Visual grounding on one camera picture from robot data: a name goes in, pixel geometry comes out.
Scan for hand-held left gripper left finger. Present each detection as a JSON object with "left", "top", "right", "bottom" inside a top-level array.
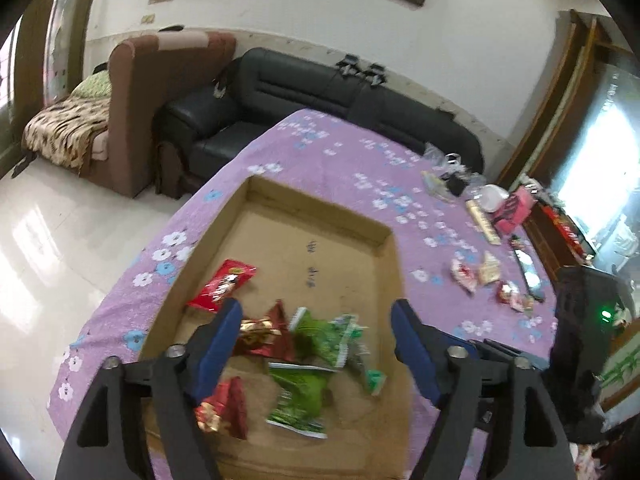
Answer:
[{"left": 54, "top": 297, "right": 244, "bottom": 480}]

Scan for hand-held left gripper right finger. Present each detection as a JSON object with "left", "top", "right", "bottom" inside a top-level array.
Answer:
[{"left": 390, "top": 299, "right": 576, "bottom": 480}]

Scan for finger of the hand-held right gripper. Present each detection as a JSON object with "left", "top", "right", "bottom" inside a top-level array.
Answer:
[{"left": 469, "top": 337, "right": 555, "bottom": 372}]

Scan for small green clear packet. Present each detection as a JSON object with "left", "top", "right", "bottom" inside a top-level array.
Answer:
[{"left": 350, "top": 340, "right": 388, "bottom": 396}]

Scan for dark red foil packet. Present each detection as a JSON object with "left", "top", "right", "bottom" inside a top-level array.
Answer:
[{"left": 194, "top": 376, "right": 249, "bottom": 441}]

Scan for dark red snack packet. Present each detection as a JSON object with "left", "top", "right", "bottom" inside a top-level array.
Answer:
[{"left": 495, "top": 280, "right": 523, "bottom": 307}]

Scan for red gold pyramid packet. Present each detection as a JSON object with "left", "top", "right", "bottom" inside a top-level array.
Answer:
[{"left": 237, "top": 300, "right": 297, "bottom": 363}]

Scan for bright red snack packet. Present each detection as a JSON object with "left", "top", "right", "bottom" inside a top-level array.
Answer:
[{"left": 187, "top": 259, "right": 258, "bottom": 313}]

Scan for cream biscuit packet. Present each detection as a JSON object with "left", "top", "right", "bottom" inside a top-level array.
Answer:
[{"left": 477, "top": 251, "right": 502, "bottom": 287}]

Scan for white packet with red label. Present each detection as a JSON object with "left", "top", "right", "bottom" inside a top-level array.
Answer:
[{"left": 450, "top": 259, "right": 478, "bottom": 295}]

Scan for green pyramid snack packet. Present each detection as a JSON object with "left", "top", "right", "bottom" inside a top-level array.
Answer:
[{"left": 291, "top": 309, "right": 370, "bottom": 370}]

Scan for large green white-edged packet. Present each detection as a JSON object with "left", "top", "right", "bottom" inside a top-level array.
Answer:
[{"left": 265, "top": 361, "right": 338, "bottom": 440}]

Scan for cardboard box tray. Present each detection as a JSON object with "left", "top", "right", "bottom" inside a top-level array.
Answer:
[{"left": 139, "top": 175, "right": 418, "bottom": 480}]

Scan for black smartphone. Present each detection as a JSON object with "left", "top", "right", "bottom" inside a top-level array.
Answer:
[{"left": 509, "top": 237, "right": 546, "bottom": 303}]

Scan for beige long wafer packet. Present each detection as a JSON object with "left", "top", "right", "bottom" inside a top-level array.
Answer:
[{"left": 465, "top": 199, "right": 502, "bottom": 246}]

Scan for pink knit-sleeved bottle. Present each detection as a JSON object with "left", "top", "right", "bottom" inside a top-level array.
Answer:
[{"left": 492, "top": 185, "right": 537, "bottom": 237}]

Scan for clear plastic cup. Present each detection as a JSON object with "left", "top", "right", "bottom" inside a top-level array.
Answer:
[{"left": 472, "top": 184, "right": 508, "bottom": 213}]

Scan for flat packet by clip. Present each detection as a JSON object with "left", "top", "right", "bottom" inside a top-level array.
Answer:
[{"left": 421, "top": 170, "right": 453, "bottom": 201}]

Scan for clear plastic bag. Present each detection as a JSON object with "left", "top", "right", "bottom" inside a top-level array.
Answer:
[{"left": 424, "top": 142, "right": 468, "bottom": 168}]

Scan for purple floral tablecloth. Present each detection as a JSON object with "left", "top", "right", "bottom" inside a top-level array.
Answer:
[{"left": 47, "top": 107, "right": 561, "bottom": 480}]

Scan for brown fabric sofa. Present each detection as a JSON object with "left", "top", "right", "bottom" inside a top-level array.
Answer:
[{"left": 22, "top": 30, "right": 237, "bottom": 198}]

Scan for brown patterned blanket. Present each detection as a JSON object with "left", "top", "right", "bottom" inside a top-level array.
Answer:
[{"left": 22, "top": 95, "right": 112, "bottom": 171}]

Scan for black leather sofa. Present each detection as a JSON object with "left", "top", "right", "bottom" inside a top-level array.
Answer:
[{"left": 155, "top": 47, "right": 485, "bottom": 198}]

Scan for green pillow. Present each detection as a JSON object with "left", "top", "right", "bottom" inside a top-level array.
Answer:
[{"left": 70, "top": 69, "right": 112, "bottom": 101}]

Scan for wooden glass door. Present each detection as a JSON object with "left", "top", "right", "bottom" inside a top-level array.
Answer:
[{"left": 15, "top": 0, "right": 93, "bottom": 126}]

